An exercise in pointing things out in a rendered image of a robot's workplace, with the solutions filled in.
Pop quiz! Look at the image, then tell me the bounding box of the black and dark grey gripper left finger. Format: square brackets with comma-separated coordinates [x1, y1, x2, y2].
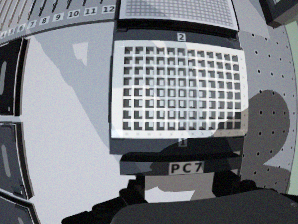
[61, 175, 148, 224]

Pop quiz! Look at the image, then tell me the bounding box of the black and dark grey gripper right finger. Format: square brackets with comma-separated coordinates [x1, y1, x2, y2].
[212, 170, 298, 203]

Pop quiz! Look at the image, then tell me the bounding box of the white well plate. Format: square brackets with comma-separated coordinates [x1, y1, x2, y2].
[111, 40, 248, 138]
[117, 0, 240, 39]

